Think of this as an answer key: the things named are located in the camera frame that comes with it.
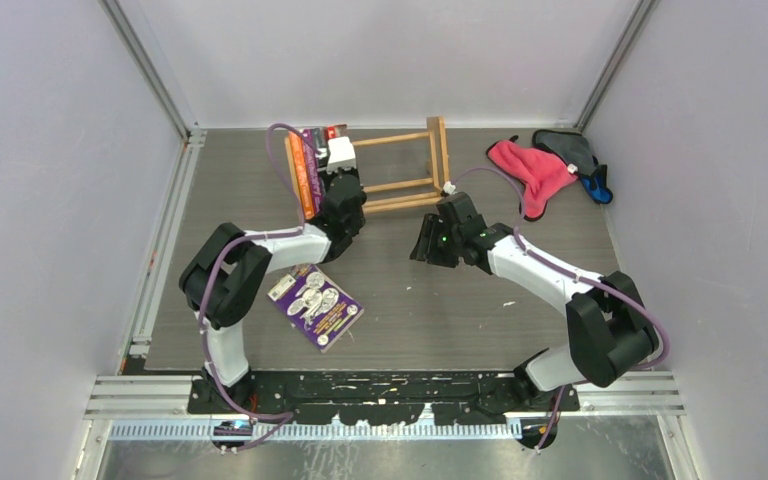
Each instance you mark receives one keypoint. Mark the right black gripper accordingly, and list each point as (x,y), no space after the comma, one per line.
(427,249)

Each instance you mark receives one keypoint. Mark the orange treehouse book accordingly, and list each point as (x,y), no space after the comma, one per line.
(302,180)

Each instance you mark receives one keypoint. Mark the red cartoon book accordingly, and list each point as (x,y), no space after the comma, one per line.
(335,131)

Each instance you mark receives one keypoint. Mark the purple book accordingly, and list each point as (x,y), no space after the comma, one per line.
(311,165)
(315,305)

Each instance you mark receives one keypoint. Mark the floral Alcott book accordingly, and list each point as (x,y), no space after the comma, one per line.
(321,141)

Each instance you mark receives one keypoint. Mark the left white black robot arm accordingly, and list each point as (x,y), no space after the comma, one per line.
(222,280)

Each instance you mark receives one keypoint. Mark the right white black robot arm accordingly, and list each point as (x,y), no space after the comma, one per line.
(609,331)

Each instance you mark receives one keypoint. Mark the wooden book rack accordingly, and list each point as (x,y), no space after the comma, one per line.
(397,169)

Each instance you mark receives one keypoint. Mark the pink cloth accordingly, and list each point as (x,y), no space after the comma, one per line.
(542,174)

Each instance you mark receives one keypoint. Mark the grey cloth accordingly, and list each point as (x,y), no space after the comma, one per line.
(572,148)

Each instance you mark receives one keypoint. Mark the blue cloth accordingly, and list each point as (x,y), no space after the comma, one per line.
(596,187)

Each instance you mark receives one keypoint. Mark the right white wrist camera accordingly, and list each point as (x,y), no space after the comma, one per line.
(448,189)

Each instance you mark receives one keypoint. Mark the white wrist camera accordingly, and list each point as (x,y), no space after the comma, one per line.
(448,189)
(341,155)

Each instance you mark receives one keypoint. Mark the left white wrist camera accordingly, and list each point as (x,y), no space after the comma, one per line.
(341,155)

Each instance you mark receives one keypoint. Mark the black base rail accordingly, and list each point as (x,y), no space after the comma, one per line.
(396,397)

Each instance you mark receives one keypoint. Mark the slotted cable duct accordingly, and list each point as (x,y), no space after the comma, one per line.
(212,429)

